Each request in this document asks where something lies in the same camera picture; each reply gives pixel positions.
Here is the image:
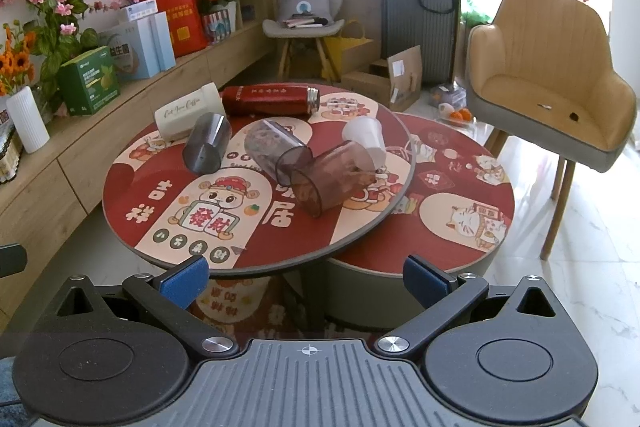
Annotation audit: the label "brown transparent plastic cup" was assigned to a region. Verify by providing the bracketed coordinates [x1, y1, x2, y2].
[291, 141, 375, 218]

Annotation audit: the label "dark grey transparent cup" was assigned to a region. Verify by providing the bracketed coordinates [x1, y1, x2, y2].
[182, 113, 232, 176]

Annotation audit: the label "grey transparent cup centre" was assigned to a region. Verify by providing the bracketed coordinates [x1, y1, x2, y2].
[244, 119, 312, 186]

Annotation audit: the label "white plastic cup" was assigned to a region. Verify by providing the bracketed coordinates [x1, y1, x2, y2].
[342, 116, 386, 168]

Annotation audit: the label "wooden sideboard cabinet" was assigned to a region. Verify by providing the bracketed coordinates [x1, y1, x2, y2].
[0, 20, 277, 323]

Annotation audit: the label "lower round red table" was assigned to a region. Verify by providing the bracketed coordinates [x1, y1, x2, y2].
[296, 105, 514, 332]

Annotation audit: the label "round red table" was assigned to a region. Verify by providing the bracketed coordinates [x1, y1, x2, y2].
[102, 86, 416, 277]
[296, 105, 514, 332]

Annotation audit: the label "white ribbed vase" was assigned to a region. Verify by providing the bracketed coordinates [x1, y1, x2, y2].
[6, 86, 50, 154]

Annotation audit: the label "upper round red table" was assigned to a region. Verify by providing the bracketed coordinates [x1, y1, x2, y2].
[102, 86, 416, 277]

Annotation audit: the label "bag of oranges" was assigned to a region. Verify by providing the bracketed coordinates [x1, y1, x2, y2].
[438, 103, 474, 126]

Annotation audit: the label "green product box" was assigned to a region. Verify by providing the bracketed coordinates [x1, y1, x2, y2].
[56, 46, 120, 116]

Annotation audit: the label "orange sunflowers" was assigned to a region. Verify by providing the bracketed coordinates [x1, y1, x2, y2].
[0, 20, 36, 96]

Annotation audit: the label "red thermos bottle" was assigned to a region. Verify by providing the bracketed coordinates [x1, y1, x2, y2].
[221, 84, 320, 116]

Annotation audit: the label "open cardboard box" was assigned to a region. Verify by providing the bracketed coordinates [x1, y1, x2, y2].
[342, 46, 423, 112]

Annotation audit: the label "tan upholstered armchair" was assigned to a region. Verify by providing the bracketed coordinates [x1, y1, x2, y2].
[465, 0, 637, 259]

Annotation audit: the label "light blue gift box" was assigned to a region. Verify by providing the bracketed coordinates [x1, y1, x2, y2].
[99, 0, 176, 81]

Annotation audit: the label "yellow paper bag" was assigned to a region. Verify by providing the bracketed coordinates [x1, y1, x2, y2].
[321, 20, 381, 82]

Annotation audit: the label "grey ribbed suitcase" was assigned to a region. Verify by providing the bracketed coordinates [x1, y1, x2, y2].
[382, 0, 459, 86]

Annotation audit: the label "grey chair with cushion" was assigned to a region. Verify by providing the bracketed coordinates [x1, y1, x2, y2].
[262, 0, 345, 79]

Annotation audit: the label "red gift bag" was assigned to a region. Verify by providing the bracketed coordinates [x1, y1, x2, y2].
[155, 0, 208, 57]

